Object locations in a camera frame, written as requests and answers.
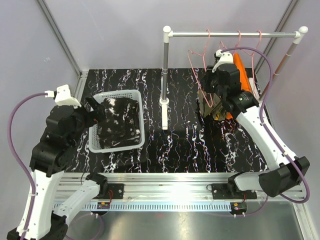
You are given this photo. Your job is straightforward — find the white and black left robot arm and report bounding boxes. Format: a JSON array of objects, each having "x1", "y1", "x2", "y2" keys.
[{"x1": 6, "y1": 94, "x2": 109, "y2": 240}]

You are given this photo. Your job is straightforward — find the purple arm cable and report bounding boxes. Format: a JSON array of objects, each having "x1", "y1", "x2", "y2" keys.
[
  {"x1": 6, "y1": 92, "x2": 51, "y2": 240},
  {"x1": 219, "y1": 47, "x2": 311, "y2": 203}
]

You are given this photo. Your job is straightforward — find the pink wire hanger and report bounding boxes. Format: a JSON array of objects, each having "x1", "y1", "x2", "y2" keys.
[
  {"x1": 219, "y1": 30, "x2": 242, "y2": 55},
  {"x1": 187, "y1": 29, "x2": 213, "y2": 107},
  {"x1": 242, "y1": 30, "x2": 262, "y2": 99}
]

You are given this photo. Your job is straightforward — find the black white camouflage trousers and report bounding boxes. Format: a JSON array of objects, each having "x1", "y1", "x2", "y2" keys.
[{"x1": 97, "y1": 97, "x2": 141, "y2": 149}]

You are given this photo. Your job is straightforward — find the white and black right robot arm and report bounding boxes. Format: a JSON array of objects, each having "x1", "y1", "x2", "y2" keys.
[{"x1": 202, "y1": 63, "x2": 310, "y2": 198}]

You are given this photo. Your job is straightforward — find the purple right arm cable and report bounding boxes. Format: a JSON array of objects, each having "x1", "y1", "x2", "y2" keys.
[{"x1": 219, "y1": 47, "x2": 311, "y2": 203}]

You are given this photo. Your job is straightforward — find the white perforated plastic basket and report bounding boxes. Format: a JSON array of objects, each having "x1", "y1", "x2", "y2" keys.
[{"x1": 88, "y1": 89, "x2": 145, "y2": 154}]

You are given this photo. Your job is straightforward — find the white and silver clothes rack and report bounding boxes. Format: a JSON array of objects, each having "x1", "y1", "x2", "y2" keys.
[{"x1": 158, "y1": 25, "x2": 310, "y2": 131}]

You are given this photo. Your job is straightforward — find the aluminium mounting rail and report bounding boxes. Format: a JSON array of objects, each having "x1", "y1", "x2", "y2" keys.
[{"x1": 55, "y1": 172, "x2": 306, "y2": 202}]

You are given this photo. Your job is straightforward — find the green yellow camouflage trousers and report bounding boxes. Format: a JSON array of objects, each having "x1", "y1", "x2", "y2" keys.
[{"x1": 198, "y1": 90, "x2": 233, "y2": 121}]

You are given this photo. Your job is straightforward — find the orange trousers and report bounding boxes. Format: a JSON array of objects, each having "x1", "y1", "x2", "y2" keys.
[{"x1": 226, "y1": 53, "x2": 252, "y2": 120}]

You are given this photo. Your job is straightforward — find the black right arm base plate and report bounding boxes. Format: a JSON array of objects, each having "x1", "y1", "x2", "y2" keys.
[{"x1": 205, "y1": 183, "x2": 229, "y2": 200}]

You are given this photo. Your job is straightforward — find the white slotted cable duct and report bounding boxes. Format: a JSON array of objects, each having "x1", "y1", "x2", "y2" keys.
[{"x1": 82, "y1": 201, "x2": 231, "y2": 212}]

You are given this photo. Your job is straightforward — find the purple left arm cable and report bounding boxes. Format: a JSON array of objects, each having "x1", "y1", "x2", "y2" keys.
[{"x1": 6, "y1": 92, "x2": 51, "y2": 240}]

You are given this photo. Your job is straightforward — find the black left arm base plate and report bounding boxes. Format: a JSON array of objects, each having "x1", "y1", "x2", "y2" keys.
[{"x1": 106, "y1": 183, "x2": 125, "y2": 200}]

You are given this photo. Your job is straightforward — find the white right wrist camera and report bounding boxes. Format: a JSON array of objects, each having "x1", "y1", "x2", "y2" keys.
[{"x1": 212, "y1": 49, "x2": 234, "y2": 73}]

